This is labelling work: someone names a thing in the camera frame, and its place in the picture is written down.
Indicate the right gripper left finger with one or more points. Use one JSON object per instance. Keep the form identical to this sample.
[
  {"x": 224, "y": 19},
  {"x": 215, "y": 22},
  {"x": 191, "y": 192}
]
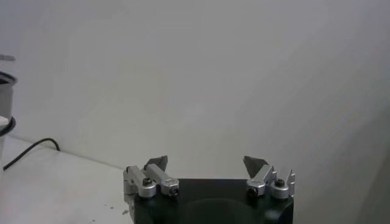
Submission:
[{"x": 158, "y": 179}]

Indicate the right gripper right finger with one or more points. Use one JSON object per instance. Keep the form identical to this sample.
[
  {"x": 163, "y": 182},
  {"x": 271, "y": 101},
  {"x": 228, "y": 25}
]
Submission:
[{"x": 262, "y": 179}]

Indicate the dark crumbs scatter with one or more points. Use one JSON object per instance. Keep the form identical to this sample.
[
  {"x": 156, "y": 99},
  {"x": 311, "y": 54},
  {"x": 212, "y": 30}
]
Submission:
[{"x": 125, "y": 212}]

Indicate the white electric cooking pot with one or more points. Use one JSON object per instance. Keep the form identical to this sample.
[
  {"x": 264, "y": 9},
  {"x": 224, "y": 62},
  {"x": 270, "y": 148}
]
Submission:
[{"x": 7, "y": 129}]

